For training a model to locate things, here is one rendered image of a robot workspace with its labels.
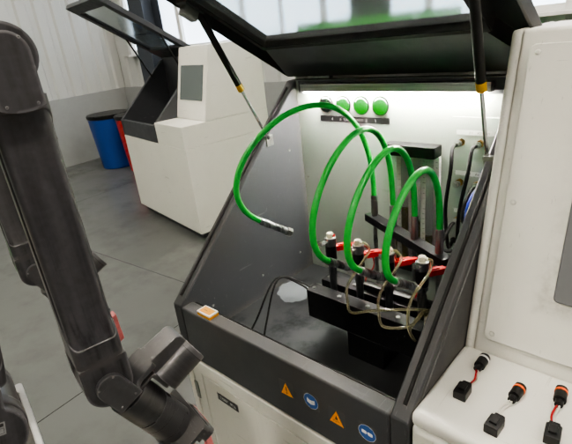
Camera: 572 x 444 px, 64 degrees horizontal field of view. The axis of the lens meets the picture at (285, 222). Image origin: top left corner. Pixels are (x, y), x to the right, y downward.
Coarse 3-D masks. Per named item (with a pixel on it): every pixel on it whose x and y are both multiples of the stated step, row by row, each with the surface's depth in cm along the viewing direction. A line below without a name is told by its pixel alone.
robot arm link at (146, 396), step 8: (152, 376) 61; (144, 384) 61; (152, 384) 62; (144, 392) 60; (152, 392) 62; (160, 392) 63; (136, 400) 60; (144, 400) 60; (152, 400) 61; (160, 400) 62; (112, 408) 61; (128, 408) 59; (136, 408) 60; (144, 408) 60; (152, 408) 61; (160, 408) 62; (128, 416) 60; (136, 416) 60; (144, 416) 61; (152, 416) 62; (136, 424) 62; (144, 424) 62
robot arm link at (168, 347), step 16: (160, 336) 63; (176, 336) 62; (144, 352) 62; (160, 352) 61; (176, 352) 63; (192, 352) 63; (144, 368) 60; (160, 368) 62; (176, 368) 62; (192, 368) 64; (112, 384) 55; (128, 384) 57; (176, 384) 63; (112, 400) 56; (128, 400) 57
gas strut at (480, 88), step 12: (468, 0) 72; (480, 0) 71; (480, 12) 72; (480, 24) 73; (480, 36) 75; (480, 48) 76; (480, 60) 78; (480, 72) 79; (480, 84) 81; (480, 96) 83; (480, 108) 85; (492, 156) 91
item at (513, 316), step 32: (544, 32) 76; (512, 64) 79; (544, 64) 76; (512, 96) 81; (544, 96) 77; (512, 128) 81; (544, 128) 77; (512, 160) 81; (544, 160) 78; (512, 192) 82; (544, 192) 78; (512, 224) 83; (544, 224) 79; (480, 256) 87; (512, 256) 83; (544, 256) 80; (480, 288) 88; (512, 288) 84; (544, 288) 80; (480, 320) 89; (512, 320) 85; (544, 320) 81; (512, 352) 86; (544, 352) 82
